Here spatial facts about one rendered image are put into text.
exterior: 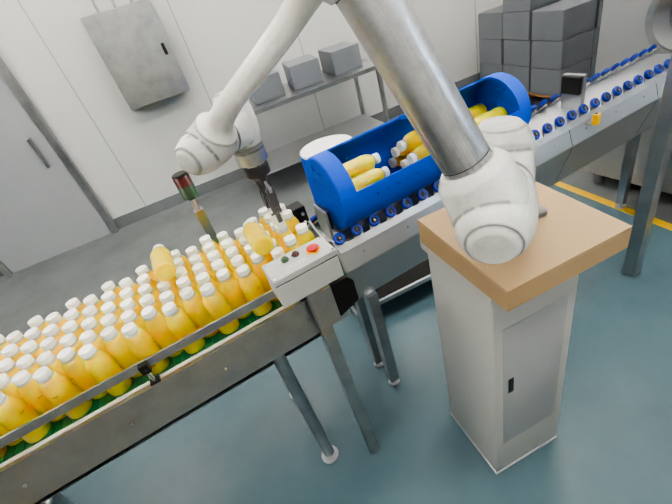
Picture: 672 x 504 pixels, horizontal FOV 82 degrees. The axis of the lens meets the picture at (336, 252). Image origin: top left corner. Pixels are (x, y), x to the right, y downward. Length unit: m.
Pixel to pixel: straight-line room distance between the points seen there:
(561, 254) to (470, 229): 0.32
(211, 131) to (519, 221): 0.70
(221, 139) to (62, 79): 3.80
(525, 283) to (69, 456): 1.31
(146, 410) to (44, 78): 3.84
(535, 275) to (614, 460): 1.12
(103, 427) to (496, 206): 1.20
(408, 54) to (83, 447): 1.31
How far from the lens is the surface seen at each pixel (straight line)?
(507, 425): 1.59
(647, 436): 2.05
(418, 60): 0.73
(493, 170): 0.79
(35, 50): 4.75
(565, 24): 4.62
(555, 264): 1.01
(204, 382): 1.34
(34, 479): 1.51
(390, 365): 1.95
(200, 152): 0.99
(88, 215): 5.03
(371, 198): 1.34
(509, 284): 0.95
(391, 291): 2.32
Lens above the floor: 1.71
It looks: 35 degrees down
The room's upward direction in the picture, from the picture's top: 18 degrees counter-clockwise
